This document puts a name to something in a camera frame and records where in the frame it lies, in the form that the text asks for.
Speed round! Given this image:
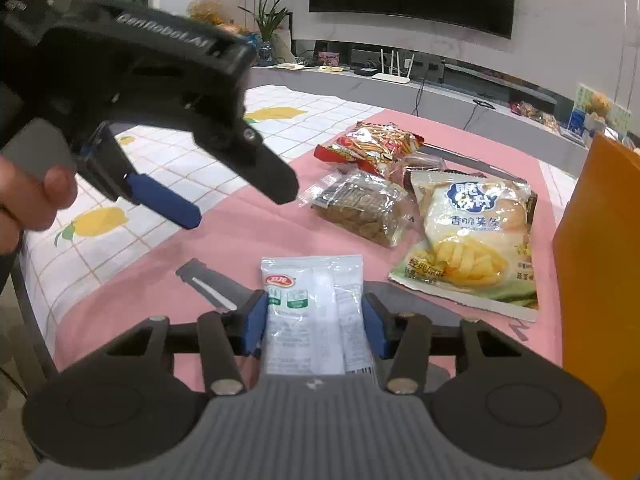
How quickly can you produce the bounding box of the orange dried bouquet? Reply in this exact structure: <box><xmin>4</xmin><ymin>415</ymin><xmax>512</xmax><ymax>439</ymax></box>
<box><xmin>187</xmin><ymin>0</ymin><xmax>227</xmax><ymax>27</ymax></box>

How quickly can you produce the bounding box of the clear packet of brown crackers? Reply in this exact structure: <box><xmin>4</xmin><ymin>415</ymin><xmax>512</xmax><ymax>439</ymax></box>
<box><xmin>300</xmin><ymin>169</ymin><xmax>417</xmax><ymax>249</ymax></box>

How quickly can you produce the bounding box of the pile of snacks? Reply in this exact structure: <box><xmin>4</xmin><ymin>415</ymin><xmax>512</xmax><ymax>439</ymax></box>
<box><xmin>509</xmin><ymin>100</ymin><xmax>562</xmax><ymax>134</ymax></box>

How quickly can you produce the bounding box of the person's left hand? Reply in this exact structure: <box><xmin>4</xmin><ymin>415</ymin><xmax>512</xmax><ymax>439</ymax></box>
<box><xmin>0</xmin><ymin>156</ymin><xmax>79</xmax><ymax>257</ymax></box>

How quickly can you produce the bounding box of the long-leaved potted plant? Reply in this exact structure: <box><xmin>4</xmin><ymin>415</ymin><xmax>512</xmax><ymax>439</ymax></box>
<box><xmin>237</xmin><ymin>0</ymin><xmax>301</xmax><ymax>67</ymax></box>

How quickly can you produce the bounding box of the grey long counter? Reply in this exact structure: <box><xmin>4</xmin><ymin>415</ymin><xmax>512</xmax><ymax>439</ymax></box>
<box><xmin>249</xmin><ymin>62</ymin><xmax>592</xmax><ymax>162</ymax></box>

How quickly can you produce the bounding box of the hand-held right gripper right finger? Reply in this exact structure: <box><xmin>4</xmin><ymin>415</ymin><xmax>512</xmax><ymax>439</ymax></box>
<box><xmin>362</xmin><ymin>292</ymin><xmax>526</xmax><ymax>395</ymax></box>

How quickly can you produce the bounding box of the pink placemat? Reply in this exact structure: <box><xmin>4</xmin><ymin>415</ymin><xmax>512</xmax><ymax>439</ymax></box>
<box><xmin>52</xmin><ymin>110</ymin><xmax>583</xmax><ymax>392</ymax></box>

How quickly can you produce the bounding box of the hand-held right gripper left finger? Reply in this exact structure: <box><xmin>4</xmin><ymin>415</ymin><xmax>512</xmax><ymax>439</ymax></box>
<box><xmin>102</xmin><ymin>290</ymin><xmax>268</xmax><ymax>395</ymax></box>

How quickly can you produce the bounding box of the green checked card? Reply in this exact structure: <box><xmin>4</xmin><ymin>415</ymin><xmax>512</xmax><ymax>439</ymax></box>
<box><xmin>570</xmin><ymin>85</ymin><xmax>631</xmax><ymax>137</ymax></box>

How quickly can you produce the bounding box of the white powder packet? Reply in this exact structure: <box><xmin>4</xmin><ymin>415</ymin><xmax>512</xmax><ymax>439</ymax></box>
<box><xmin>260</xmin><ymin>255</ymin><xmax>379</xmax><ymax>377</ymax></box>

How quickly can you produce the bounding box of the clear packet of dark red snack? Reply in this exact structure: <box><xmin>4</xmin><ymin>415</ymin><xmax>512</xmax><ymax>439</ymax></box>
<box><xmin>390</xmin><ymin>152</ymin><xmax>447</xmax><ymax>189</ymax></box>

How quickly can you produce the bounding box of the pale fries snack packet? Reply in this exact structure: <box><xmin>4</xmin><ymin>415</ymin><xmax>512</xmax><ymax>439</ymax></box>
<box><xmin>389</xmin><ymin>169</ymin><xmax>541</xmax><ymax>324</ymax></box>

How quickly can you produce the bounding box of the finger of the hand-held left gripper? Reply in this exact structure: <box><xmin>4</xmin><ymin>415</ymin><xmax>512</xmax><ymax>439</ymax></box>
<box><xmin>192</xmin><ymin>121</ymin><xmax>300</xmax><ymax>206</ymax></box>
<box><xmin>79</xmin><ymin>121</ymin><xmax>202</xmax><ymax>231</ymax></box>

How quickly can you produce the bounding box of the white router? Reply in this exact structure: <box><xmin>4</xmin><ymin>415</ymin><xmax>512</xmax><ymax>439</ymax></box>
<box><xmin>372</xmin><ymin>49</ymin><xmax>416</xmax><ymax>84</ymax></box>

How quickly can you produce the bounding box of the red stick snack packet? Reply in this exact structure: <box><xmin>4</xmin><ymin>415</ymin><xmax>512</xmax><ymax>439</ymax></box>
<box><xmin>314</xmin><ymin>122</ymin><xmax>426</xmax><ymax>179</ymax></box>

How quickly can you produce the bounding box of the teddy bear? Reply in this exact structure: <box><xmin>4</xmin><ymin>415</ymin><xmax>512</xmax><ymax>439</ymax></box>
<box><xmin>584</xmin><ymin>91</ymin><xmax>614</xmax><ymax>117</ymax></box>

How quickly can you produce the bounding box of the orange cardboard box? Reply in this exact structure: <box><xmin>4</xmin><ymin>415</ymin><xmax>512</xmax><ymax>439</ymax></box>
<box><xmin>552</xmin><ymin>132</ymin><xmax>640</xmax><ymax>480</ymax></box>

